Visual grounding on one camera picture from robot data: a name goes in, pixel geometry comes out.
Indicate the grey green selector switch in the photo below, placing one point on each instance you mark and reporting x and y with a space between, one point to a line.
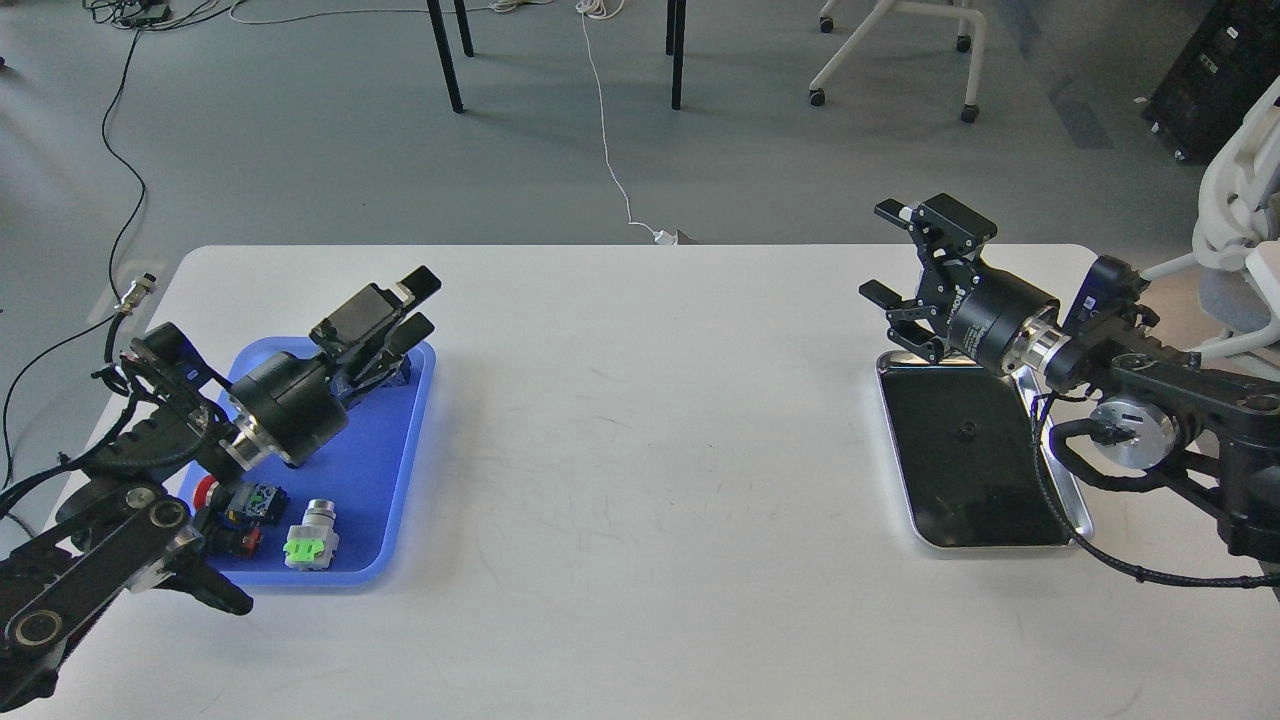
311 545

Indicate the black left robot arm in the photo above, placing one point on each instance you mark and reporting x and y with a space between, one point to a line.
170 465

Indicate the silver metal tray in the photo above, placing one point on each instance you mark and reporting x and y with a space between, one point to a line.
997 493

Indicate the red emergency stop button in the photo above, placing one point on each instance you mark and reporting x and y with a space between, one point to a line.
244 503

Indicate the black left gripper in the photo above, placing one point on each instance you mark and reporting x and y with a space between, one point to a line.
290 406

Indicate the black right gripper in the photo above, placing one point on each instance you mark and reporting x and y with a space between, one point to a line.
962 304

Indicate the white chair base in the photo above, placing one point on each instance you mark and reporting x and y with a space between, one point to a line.
872 59

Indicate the blue plastic tray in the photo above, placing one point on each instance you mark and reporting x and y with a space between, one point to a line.
365 470

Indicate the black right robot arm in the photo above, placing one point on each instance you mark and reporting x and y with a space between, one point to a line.
1121 411

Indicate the black equipment case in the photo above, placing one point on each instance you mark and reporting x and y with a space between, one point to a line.
1217 78

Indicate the black red switch block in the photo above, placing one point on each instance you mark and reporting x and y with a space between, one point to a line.
240 543

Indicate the white office chair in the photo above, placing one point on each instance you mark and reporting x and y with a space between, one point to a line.
1234 244

